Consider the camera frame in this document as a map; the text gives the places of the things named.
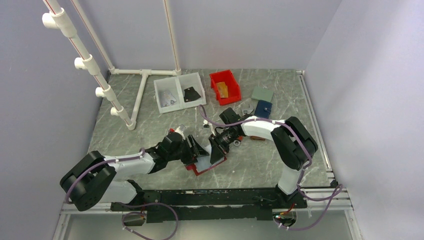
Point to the white divided tray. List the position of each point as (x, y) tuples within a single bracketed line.
[(176, 85)]

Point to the white pvc pipe frame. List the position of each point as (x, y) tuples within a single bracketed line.
[(57, 18)]

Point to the cards in white tray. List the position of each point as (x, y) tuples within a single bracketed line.
[(166, 98)]

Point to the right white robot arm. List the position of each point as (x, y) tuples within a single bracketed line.
[(292, 140)]

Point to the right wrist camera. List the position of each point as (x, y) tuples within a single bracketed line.
[(208, 125)]

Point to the brown card holder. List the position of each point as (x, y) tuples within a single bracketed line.
[(257, 138)]

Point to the red plastic bin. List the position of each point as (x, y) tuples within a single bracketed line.
[(233, 87)]

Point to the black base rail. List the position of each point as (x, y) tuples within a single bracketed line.
[(210, 204)]

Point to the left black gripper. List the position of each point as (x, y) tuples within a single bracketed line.
[(195, 150)]

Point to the blue card holder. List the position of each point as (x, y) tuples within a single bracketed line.
[(263, 109)]

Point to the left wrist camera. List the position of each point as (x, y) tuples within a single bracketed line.
[(180, 130)]

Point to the red card holder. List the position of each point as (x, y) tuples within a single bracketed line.
[(203, 165)]

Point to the orange card in bin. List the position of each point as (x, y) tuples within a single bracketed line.
[(222, 90)]

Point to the green card holder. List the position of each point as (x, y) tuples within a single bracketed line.
[(262, 94)]

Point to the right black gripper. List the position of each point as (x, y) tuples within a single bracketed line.
[(216, 152)]

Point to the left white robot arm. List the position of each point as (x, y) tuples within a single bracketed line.
[(98, 178)]

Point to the red handled adjustable wrench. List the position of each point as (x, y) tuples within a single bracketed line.
[(244, 111)]

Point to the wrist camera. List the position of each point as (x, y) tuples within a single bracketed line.
[(180, 130), (208, 125)]

